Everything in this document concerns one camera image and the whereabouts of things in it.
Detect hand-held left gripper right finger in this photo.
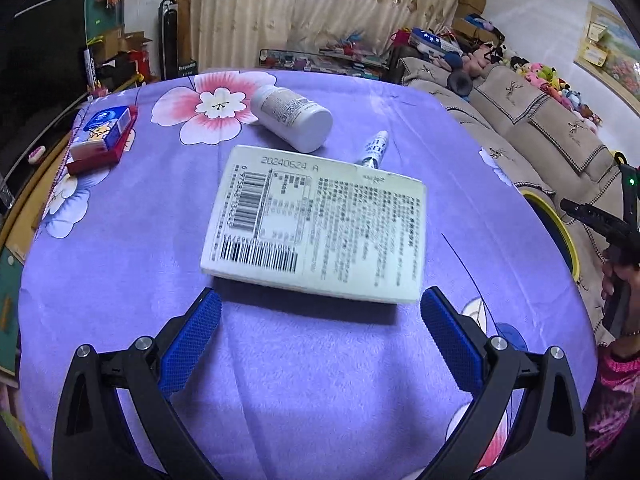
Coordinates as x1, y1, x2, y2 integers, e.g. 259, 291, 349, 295
420, 286, 587, 480

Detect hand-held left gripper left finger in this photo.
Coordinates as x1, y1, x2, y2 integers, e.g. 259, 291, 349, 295
52, 287, 223, 480

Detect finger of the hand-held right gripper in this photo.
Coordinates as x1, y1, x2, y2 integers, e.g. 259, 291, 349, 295
560, 198, 632, 235

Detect yellow rimmed bin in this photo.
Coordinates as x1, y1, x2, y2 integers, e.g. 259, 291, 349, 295
520, 189, 582, 282

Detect white printed cardboard box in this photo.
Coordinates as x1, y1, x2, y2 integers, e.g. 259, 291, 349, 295
200, 144, 429, 306

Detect person's right hand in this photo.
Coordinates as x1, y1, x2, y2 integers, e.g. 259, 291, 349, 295
601, 260, 640, 338

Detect beige sofa with covers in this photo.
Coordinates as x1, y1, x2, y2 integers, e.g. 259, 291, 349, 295
395, 57, 640, 343

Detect purple floral tablecloth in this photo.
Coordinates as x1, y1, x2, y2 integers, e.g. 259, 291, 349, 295
17, 69, 601, 480

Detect pile of plush toys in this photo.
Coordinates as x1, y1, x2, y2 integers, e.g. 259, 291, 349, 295
462, 42, 603, 127

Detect framed flower painting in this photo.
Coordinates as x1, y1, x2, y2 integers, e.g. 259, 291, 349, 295
574, 2, 640, 106

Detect flat red box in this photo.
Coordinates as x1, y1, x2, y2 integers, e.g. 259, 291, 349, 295
65, 119, 137, 177

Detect small white blue tube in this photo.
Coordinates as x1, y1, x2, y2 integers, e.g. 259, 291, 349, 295
354, 130, 390, 169

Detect wooden television cabinet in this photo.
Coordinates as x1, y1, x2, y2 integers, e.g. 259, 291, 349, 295
0, 105, 96, 378

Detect blue star print bag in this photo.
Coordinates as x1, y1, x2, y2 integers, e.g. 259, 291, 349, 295
409, 27, 463, 57

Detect stacked cardboard boxes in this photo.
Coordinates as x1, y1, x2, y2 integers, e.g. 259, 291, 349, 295
452, 0, 488, 32

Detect white pill bottle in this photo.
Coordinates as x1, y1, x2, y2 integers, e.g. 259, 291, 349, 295
250, 85, 334, 154

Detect black tower fan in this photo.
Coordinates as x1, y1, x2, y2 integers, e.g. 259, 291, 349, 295
158, 0, 194, 81

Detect open cardboard box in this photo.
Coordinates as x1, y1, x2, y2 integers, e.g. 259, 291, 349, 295
90, 30, 153, 70

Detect glass coffee table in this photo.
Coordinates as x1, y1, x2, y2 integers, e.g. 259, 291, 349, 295
259, 46, 392, 80

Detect black television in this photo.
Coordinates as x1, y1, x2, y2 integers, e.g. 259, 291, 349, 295
0, 0, 90, 161

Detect beige patterned curtain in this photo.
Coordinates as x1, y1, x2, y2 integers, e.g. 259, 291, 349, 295
177, 0, 476, 68

